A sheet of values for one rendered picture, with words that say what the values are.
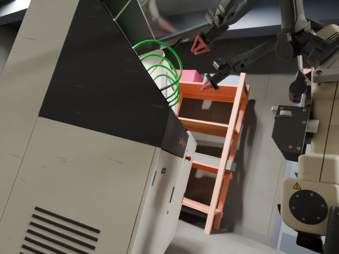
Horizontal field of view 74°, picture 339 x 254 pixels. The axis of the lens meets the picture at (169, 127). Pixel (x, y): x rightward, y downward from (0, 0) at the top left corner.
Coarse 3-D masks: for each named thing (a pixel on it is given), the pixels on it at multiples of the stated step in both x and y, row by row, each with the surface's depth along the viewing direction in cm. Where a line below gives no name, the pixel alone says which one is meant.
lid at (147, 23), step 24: (120, 0) 122; (144, 0) 128; (168, 0) 133; (192, 0) 138; (216, 0) 143; (240, 0) 148; (120, 24) 139; (144, 24) 144; (168, 24) 153; (192, 24) 159; (144, 48) 169
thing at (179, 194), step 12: (144, 60) 174; (156, 60) 172; (156, 72) 171; (168, 72) 195; (156, 84) 169; (192, 144) 187; (192, 156) 209; (180, 180) 164; (180, 192) 179; (180, 204) 200; (168, 216) 150; (168, 228) 162; (168, 240) 180
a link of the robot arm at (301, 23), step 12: (288, 0) 69; (300, 0) 69; (288, 12) 71; (300, 12) 70; (288, 24) 73; (300, 24) 72; (288, 36) 73; (276, 48) 79; (288, 48) 74; (288, 60) 77
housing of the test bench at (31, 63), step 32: (32, 0) 114; (64, 0) 110; (32, 32) 110; (64, 32) 106; (32, 64) 106; (0, 96) 106; (32, 96) 103; (0, 128) 103; (32, 128) 100; (0, 160) 99; (0, 192) 96
